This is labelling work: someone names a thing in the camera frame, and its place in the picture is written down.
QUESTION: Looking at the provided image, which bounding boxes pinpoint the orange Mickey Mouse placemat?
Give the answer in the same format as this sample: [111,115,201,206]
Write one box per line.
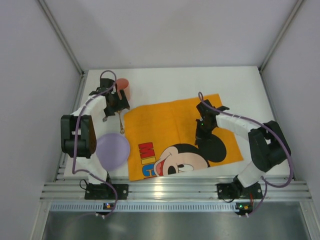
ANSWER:
[124,97,244,181]

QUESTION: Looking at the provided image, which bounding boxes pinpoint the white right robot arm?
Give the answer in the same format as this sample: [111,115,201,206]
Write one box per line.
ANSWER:
[124,94,291,188]

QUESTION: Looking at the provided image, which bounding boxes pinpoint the perforated metal cable strip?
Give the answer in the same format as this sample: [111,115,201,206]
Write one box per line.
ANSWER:
[50,201,253,213]

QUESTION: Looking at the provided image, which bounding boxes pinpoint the right aluminium frame post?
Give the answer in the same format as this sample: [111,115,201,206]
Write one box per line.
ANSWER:
[258,0,306,74]

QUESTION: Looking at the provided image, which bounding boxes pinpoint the pink plastic cup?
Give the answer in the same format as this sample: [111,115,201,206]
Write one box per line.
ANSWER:
[116,78,131,101]

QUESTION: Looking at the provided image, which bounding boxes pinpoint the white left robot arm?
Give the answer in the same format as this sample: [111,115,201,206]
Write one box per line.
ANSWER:
[60,77,130,185]

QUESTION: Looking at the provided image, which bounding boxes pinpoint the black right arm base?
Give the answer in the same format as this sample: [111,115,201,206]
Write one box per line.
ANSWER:
[216,176,263,203]

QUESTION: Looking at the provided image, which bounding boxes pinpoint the gold ornate spoon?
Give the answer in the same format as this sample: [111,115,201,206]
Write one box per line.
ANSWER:
[118,111,125,135]

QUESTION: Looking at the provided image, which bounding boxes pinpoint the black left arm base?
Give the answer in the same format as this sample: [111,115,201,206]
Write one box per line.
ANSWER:
[79,179,129,200]

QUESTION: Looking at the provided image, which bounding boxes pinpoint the left aluminium frame post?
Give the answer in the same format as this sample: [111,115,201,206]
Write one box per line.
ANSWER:
[36,0,84,76]

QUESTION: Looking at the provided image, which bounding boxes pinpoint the aluminium front rail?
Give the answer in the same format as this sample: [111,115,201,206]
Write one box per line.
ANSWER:
[40,176,312,202]

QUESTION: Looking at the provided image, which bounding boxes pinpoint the lilac plastic plate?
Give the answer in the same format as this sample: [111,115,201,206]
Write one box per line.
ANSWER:
[95,133,131,172]

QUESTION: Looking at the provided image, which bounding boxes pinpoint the aluminium frame post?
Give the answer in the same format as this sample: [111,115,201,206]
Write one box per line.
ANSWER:
[36,0,84,76]
[258,0,306,74]

